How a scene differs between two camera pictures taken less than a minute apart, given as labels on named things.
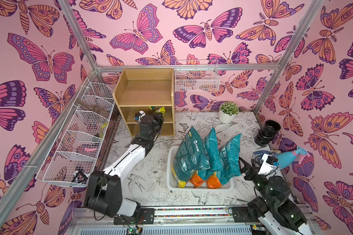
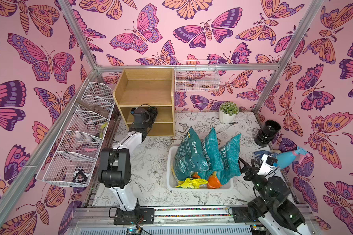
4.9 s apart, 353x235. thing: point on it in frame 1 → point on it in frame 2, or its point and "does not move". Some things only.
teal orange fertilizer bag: x=230 y=154 does not move
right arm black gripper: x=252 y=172 does not move
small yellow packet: x=162 y=110 → x=191 y=182
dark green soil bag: x=190 y=156 does not move
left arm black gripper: x=159 y=120 → x=150 y=112
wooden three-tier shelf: x=137 y=89 does not move
